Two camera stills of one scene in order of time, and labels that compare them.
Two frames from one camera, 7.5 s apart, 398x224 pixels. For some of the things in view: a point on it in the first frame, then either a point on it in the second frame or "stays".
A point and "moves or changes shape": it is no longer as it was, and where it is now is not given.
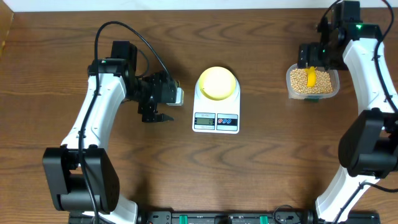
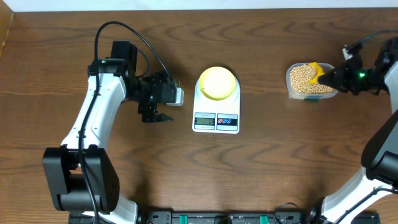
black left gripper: [150, 113] stays
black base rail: [222, 218] stays
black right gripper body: [318, 56] -> [354, 79]
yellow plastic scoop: [311, 76] moves or changes shape
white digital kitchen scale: [216, 116] stays
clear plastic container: [311, 84] stays
